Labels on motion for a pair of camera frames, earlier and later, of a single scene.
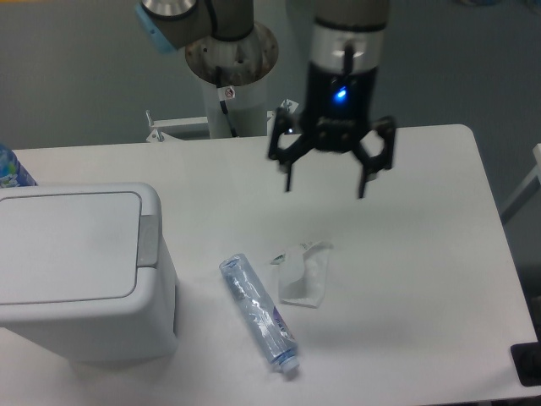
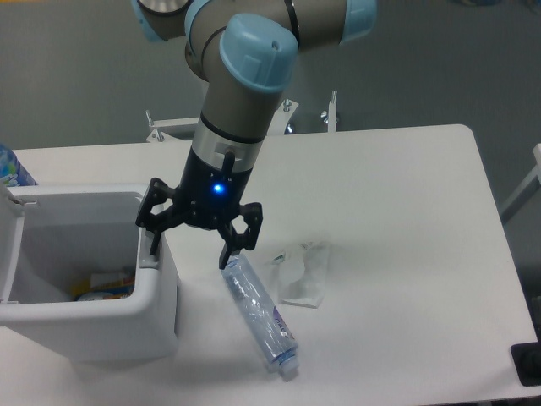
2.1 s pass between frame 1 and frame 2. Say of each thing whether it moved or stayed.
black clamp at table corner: stayed
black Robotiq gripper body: moved
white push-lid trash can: stayed
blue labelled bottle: stayed
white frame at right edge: stayed
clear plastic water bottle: stayed
